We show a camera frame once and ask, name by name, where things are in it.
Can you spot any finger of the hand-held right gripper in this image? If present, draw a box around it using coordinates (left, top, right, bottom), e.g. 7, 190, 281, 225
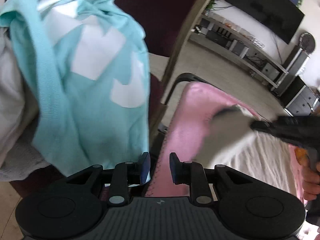
250, 120, 274, 133

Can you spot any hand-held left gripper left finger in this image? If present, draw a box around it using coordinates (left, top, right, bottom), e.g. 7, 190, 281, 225
66, 152, 151, 205

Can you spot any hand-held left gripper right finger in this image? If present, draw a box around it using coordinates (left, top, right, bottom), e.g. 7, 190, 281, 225
169, 152, 253, 205

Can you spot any beige sweatshirt with dark cuffs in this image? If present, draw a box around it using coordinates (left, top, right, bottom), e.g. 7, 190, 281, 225
192, 105, 301, 193

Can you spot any light blue printed T-shirt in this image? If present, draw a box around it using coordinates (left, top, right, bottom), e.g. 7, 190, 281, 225
0, 0, 152, 178

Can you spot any person's right hand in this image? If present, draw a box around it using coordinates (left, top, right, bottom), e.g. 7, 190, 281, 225
302, 162, 320, 201

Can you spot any dark drawer dresser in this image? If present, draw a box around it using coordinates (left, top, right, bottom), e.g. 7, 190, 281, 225
285, 76, 320, 117

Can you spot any pink printed blanket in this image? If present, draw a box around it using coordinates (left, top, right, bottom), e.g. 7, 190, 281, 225
144, 82, 304, 198

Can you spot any black subwoofer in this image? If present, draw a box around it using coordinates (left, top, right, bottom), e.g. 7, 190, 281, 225
262, 62, 279, 81

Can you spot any tall grey floor speaker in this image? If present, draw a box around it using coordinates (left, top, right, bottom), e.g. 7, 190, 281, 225
269, 45, 312, 97

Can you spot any small grey speaker box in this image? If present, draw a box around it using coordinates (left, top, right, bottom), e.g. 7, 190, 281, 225
232, 41, 248, 57

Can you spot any grey television stand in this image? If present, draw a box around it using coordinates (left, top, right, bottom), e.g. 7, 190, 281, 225
190, 14, 288, 88

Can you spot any black audio receiver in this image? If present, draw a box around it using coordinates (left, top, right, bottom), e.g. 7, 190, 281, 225
207, 30, 232, 48

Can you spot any black flat television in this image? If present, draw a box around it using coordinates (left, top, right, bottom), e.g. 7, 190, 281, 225
225, 0, 306, 44

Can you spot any grey knitted garment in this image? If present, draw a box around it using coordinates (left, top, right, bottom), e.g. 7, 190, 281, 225
0, 140, 53, 182

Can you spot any green potted plant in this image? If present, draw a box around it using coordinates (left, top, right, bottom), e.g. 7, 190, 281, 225
205, 0, 221, 16

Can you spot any white garment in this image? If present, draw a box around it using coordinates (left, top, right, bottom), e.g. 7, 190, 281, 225
0, 27, 41, 153

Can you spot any round dark wall plate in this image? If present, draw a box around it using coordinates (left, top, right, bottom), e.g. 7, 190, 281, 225
299, 32, 316, 54

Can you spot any maroon chair with gold frame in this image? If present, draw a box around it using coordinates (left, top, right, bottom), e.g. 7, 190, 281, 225
10, 0, 224, 198

